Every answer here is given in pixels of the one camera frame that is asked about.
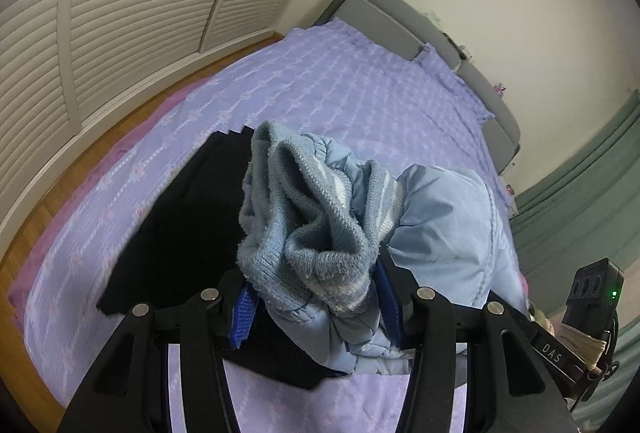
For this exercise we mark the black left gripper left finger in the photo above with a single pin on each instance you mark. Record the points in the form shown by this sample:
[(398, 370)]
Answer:
[(219, 318)]

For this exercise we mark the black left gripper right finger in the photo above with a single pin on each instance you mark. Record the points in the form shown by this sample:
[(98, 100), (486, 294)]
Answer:
[(403, 312)]

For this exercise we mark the light blue padded pants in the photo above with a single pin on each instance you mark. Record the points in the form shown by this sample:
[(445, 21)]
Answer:
[(314, 218)]

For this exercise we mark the black folded garment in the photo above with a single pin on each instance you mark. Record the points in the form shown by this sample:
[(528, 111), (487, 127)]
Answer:
[(188, 242)]

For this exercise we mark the pink bed sheet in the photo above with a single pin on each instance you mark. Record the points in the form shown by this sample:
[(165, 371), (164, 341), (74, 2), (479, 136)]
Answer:
[(19, 291)]

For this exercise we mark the purple floral pillow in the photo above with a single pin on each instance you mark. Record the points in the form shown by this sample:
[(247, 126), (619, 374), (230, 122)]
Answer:
[(436, 68)]

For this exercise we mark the white louvered closet doors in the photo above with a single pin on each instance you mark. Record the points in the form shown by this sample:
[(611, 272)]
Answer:
[(71, 68)]

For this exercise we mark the black camera box green light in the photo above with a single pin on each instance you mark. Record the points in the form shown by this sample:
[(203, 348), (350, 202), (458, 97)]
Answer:
[(592, 301)]

